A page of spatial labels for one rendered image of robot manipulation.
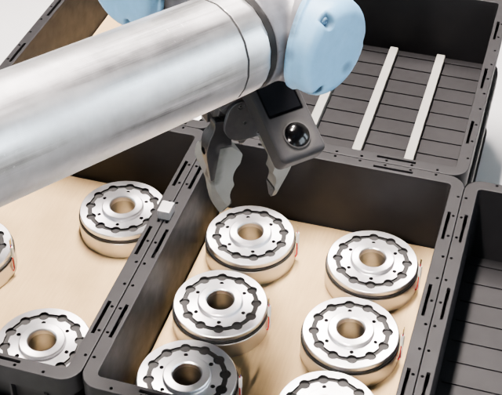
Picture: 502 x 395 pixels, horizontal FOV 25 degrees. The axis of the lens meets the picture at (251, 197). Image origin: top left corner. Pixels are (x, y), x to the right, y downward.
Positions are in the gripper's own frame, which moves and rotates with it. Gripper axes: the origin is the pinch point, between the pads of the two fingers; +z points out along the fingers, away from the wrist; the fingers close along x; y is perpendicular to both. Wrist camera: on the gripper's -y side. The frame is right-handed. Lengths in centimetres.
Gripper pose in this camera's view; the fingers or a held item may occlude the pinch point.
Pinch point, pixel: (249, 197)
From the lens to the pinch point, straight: 114.3
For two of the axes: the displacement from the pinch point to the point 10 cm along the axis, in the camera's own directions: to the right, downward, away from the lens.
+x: -8.9, 2.8, -3.6
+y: -4.6, -6.1, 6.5
